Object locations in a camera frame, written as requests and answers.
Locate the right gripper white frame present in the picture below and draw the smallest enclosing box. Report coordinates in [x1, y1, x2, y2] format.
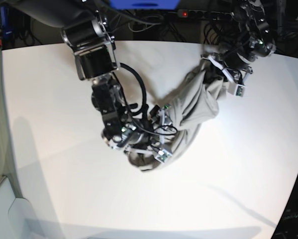
[123, 104, 178, 157]

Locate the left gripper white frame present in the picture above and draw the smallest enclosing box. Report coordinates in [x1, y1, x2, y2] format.
[200, 53, 253, 85]

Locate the grey t-shirt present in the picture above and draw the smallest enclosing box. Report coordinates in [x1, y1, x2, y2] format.
[127, 60, 229, 171]

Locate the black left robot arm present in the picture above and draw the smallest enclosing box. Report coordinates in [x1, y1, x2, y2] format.
[204, 0, 276, 85]

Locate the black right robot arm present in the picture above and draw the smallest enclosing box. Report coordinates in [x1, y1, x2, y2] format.
[8, 0, 177, 161]

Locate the blue box at top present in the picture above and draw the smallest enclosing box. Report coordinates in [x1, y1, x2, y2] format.
[109, 0, 180, 10]

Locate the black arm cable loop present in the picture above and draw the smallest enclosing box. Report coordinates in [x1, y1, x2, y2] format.
[118, 62, 148, 117]

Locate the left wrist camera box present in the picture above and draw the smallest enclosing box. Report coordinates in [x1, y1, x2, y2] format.
[227, 83, 246, 97]

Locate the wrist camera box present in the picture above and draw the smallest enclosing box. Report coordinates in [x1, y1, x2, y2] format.
[227, 83, 246, 97]
[153, 147, 173, 163]

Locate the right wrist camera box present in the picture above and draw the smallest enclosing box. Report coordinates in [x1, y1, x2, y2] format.
[153, 147, 173, 163]

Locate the black power strip red switch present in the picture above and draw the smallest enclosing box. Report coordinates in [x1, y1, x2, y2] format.
[177, 9, 232, 21]

